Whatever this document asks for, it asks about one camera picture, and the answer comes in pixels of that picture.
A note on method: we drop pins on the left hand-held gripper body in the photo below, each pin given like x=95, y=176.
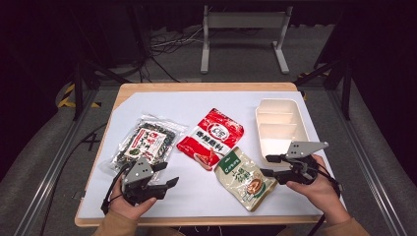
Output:
x=139, y=172

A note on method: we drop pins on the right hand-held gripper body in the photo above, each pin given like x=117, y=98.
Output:
x=303, y=149

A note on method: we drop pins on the beige packet with green label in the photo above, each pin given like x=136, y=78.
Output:
x=244, y=180

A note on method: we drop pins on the clear dried seaweed packet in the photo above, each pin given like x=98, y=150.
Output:
x=147, y=139

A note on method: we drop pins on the white divided plastic container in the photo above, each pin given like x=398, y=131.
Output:
x=278, y=128

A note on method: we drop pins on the red and white sauce packet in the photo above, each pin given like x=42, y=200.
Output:
x=211, y=137

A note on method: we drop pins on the person's left hand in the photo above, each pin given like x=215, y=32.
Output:
x=128, y=209

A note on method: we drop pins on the person's right hand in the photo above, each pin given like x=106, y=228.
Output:
x=324, y=196

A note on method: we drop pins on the white paper sheet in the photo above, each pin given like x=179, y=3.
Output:
x=196, y=196

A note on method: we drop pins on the black metal stand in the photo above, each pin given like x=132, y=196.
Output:
x=345, y=85

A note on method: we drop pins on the yellow and black hazard tape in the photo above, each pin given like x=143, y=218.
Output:
x=67, y=93

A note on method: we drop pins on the black tripod stand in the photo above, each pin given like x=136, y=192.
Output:
x=78, y=82

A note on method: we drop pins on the grey metal stand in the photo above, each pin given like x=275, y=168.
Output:
x=244, y=20

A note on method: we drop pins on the aluminium floor rail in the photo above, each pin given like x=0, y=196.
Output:
x=55, y=167
x=367, y=157

